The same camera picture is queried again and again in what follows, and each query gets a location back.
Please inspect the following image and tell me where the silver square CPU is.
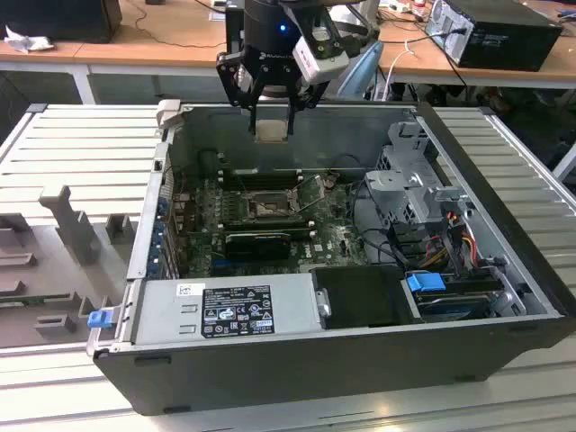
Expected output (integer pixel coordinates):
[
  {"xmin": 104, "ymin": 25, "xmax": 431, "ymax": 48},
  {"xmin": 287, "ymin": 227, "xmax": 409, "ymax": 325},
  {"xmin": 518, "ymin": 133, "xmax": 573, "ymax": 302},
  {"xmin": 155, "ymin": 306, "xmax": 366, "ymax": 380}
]
[{"xmin": 254, "ymin": 120, "xmax": 290, "ymax": 144}]

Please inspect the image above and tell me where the green motherboard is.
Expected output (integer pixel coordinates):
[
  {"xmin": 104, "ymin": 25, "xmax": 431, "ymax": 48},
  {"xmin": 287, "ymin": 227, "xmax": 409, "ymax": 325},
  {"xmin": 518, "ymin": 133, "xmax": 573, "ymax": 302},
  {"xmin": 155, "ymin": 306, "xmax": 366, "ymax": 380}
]
[{"xmin": 178, "ymin": 173, "xmax": 375, "ymax": 278}]

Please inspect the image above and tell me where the wooden desk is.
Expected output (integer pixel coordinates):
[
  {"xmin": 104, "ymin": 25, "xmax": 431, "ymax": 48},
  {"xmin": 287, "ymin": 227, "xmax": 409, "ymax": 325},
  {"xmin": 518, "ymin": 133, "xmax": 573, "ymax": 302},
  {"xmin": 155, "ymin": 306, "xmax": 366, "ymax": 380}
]
[{"xmin": 0, "ymin": 0, "xmax": 576, "ymax": 104}]

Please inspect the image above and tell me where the crumpled white paper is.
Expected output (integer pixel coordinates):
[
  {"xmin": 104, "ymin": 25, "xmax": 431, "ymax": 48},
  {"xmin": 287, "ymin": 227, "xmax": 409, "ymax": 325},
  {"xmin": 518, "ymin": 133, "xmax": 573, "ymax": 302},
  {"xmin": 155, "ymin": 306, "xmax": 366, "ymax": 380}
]
[{"xmin": 3, "ymin": 23, "xmax": 56, "ymax": 55}]

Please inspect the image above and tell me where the black cable in case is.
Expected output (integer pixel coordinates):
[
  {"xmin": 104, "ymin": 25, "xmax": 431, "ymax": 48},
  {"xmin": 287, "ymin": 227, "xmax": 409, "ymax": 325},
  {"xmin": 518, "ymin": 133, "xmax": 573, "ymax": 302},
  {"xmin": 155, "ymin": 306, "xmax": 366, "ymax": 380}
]
[{"xmin": 349, "ymin": 179, "xmax": 409, "ymax": 267}]

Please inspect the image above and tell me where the black open PC case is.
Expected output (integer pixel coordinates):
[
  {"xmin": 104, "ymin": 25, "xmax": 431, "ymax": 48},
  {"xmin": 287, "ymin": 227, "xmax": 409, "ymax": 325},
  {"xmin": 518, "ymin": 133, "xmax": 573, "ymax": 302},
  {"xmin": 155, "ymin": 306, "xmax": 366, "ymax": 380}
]
[{"xmin": 85, "ymin": 99, "xmax": 576, "ymax": 418}]

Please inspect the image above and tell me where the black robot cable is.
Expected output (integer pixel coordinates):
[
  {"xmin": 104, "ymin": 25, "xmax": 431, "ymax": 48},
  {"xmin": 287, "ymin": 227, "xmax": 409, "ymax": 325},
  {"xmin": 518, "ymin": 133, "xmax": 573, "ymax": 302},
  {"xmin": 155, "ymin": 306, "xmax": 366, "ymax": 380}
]
[{"xmin": 330, "ymin": 11, "xmax": 382, "ymax": 46}]

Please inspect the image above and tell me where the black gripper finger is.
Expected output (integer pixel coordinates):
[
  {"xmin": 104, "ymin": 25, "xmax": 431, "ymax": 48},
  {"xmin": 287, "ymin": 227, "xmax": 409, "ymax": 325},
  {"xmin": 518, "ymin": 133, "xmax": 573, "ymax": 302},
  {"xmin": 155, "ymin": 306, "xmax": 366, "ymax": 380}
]
[
  {"xmin": 215, "ymin": 49, "xmax": 260, "ymax": 135},
  {"xmin": 287, "ymin": 83, "xmax": 328, "ymax": 135}
]

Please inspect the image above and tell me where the pale blue teach pendant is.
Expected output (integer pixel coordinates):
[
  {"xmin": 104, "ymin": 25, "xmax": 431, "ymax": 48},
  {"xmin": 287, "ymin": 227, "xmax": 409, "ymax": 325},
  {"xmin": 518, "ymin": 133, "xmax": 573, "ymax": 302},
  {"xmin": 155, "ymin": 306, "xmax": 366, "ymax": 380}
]
[{"xmin": 337, "ymin": 41, "xmax": 384, "ymax": 101}]

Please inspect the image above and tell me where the large black box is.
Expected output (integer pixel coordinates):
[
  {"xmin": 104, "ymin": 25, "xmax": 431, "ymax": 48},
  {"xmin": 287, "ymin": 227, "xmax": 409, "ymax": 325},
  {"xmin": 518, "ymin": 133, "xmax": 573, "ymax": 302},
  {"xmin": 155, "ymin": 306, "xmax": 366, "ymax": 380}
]
[{"xmin": 0, "ymin": 0, "xmax": 123, "ymax": 45}]

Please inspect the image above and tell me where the CPU socket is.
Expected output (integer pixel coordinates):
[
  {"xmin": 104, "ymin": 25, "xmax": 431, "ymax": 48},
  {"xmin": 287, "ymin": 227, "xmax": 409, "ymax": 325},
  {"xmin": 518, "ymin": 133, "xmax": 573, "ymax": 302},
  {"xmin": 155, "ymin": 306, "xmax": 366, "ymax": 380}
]
[{"xmin": 241, "ymin": 190, "xmax": 294, "ymax": 222}]

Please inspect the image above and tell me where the white table leg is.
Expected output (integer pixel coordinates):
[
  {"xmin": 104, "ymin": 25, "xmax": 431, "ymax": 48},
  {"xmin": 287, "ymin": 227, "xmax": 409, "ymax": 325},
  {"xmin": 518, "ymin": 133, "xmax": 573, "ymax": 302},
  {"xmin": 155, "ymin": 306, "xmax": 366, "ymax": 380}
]
[{"xmin": 550, "ymin": 142, "xmax": 576, "ymax": 182}]

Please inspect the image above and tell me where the silver metal drive cage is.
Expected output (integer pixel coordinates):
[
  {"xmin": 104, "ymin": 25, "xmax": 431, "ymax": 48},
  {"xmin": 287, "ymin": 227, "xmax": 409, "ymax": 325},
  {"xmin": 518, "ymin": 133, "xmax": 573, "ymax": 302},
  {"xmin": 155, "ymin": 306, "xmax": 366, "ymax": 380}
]
[{"xmin": 363, "ymin": 119, "xmax": 479, "ymax": 229}]

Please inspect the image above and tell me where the black desktop computer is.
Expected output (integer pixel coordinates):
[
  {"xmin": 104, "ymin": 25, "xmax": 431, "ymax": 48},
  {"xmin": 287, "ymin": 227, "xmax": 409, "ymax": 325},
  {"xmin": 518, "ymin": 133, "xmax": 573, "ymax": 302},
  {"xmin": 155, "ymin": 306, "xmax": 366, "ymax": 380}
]
[{"xmin": 424, "ymin": 0, "xmax": 564, "ymax": 73}]

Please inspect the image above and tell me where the blue disk carrier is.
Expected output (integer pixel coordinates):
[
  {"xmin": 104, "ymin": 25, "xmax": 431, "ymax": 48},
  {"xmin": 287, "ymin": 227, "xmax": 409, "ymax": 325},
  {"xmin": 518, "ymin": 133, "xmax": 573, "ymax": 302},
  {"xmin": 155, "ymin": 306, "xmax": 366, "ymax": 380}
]
[{"xmin": 403, "ymin": 270, "xmax": 492, "ymax": 323}]

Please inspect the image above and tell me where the grey case release latch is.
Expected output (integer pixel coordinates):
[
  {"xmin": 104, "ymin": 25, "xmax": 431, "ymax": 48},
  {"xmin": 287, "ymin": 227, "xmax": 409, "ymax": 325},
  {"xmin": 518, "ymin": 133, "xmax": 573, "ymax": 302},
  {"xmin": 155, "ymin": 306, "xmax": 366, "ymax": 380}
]
[{"xmin": 155, "ymin": 99, "xmax": 183, "ymax": 146}]

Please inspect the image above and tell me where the red yellow wire bundle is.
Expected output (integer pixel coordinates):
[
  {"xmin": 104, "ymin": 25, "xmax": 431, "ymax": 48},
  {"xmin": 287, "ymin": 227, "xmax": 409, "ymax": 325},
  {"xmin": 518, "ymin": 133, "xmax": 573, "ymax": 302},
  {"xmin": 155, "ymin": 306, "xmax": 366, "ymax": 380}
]
[{"xmin": 425, "ymin": 214, "xmax": 481, "ymax": 269}]

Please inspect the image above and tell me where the black RAM stick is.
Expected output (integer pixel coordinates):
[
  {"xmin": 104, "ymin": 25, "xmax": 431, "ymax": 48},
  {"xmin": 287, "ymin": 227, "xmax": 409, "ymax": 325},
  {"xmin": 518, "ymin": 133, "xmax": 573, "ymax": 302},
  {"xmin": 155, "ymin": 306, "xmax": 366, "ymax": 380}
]
[
  {"xmin": 232, "ymin": 172, "xmax": 302, "ymax": 182},
  {"xmin": 224, "ymin": 226, "xmax": 312, "ymax": 239}
]

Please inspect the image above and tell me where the black graphics card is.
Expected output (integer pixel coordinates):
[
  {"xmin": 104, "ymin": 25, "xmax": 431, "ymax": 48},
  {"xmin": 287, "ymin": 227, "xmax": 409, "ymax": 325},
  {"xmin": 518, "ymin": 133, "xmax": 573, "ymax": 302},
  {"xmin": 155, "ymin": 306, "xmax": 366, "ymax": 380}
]
[{"xmin": 223, "ymin": 232, "xmax": 293, "ymax": 262}]

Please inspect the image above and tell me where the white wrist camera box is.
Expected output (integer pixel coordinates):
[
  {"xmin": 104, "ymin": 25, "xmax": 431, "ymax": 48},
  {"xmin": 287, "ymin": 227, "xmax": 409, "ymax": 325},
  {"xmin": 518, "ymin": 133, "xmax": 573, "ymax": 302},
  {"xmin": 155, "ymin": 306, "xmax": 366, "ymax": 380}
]
[{"xmin": 292, "ymin": 25, "xmax": 350, "ymax": 85}]

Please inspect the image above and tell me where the white cable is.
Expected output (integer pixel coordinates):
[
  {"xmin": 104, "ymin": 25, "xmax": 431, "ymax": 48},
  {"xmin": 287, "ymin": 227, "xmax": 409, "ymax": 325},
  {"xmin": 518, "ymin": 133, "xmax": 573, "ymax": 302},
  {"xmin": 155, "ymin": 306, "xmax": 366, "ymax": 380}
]
[{"xmin": 382, "ymin": 39, "xmax": 416, "ymax": 101}]

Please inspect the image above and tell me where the green circuit board strip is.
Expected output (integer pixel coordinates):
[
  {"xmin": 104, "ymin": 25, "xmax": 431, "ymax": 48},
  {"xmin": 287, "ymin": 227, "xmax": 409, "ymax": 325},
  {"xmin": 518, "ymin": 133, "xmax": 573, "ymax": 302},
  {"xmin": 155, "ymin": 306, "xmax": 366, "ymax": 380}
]
[{"xmin": 0, "ymin": 293, "xmax": 73, "ymax": 308}]

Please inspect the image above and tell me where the metal socket cover frame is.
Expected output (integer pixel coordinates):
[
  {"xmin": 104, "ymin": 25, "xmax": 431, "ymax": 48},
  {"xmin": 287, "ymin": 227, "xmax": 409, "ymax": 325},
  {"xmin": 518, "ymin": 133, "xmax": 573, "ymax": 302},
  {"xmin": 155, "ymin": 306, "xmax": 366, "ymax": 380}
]
[{"xmin": 292, "ymin": 173, "xmax": 328, "ymax": 213}]

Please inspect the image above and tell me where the small black box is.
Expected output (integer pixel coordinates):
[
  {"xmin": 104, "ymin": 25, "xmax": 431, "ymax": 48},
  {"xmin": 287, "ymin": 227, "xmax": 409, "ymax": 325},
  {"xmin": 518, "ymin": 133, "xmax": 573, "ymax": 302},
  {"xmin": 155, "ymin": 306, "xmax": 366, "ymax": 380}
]
[{"xmin": 224, "ymin": 5, "xmax": 247, "ymax": 59}]

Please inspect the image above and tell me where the grey parts rack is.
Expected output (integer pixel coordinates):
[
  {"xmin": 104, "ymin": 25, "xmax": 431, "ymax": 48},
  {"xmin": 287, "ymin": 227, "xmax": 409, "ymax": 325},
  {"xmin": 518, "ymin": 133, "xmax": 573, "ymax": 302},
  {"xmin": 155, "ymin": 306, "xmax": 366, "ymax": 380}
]
[{"xmin": 0, "ymin": 184, "xmax": 141, "ymax": 350}]

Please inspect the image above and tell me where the grey power supply unit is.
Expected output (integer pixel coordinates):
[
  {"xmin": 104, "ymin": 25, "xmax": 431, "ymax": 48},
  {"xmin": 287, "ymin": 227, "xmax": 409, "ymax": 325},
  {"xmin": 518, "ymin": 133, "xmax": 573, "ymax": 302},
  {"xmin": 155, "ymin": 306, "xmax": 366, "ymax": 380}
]
[{"xmin": 112, "ymin": 272, "xmax": 326, "ymax": 347}]

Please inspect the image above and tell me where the blue plastic latch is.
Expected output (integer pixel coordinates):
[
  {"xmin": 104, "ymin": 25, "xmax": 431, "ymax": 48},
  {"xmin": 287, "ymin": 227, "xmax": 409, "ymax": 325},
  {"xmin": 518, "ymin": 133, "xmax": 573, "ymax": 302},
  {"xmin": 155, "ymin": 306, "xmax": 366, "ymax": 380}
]
[{"xmin": 87, "ymin": 310, "xmax": 113, "ymax": 330}]

